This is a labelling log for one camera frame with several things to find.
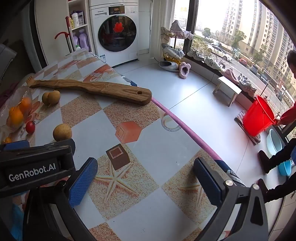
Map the beige sneakers pair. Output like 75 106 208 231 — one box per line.
187 47 205 61

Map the white washing machine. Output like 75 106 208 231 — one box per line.
88 0 139 67

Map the white sneaker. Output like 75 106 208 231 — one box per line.
205 57 223 70

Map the pair of brown kiwis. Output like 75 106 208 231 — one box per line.
47 90 61 105

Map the checkered printed tablecloth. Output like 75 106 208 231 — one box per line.
0 50 232 241

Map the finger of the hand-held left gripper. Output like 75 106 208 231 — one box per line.
0 140 30 151
35 138 76 160

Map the long wooden board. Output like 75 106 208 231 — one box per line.
29 79 152 106

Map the clear glass bowl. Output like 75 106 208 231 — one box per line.
0 86 33 137

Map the pink fluffy slippers pair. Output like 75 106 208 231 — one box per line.
221 67 241 84

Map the red mop handle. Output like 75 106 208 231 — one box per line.
55 16 77 53

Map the pink fluffy slipper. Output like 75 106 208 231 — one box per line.
179 61 191 79

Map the red plastic bucket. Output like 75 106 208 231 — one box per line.
243 95 277 137

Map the metal wire shoe rack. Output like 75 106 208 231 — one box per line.
161 20 195 67

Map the grey chunky sneakers pair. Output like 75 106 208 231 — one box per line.
238 74 257 93

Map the white shelf unit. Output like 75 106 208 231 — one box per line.
67 0 93 54

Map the light blue basin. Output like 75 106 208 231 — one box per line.
266 128 282 154

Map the white car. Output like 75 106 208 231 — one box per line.
207 44 232 61

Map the brown kiwi fruit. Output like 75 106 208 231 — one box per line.
53 123 72 142

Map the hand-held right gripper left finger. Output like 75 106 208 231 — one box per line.
23 158 98 241

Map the white shoes pair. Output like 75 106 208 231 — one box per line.
161 20 194 41

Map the striped floor mat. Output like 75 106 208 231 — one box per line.
234 110 262 145

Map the small wooden stool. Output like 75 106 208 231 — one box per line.
213 76 242 107

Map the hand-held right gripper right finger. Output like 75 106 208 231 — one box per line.
193 158 269 241

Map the grey slipper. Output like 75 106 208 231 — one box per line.
159 61 179 72

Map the orange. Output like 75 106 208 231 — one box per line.
6 106 25 130
18 97 31 115

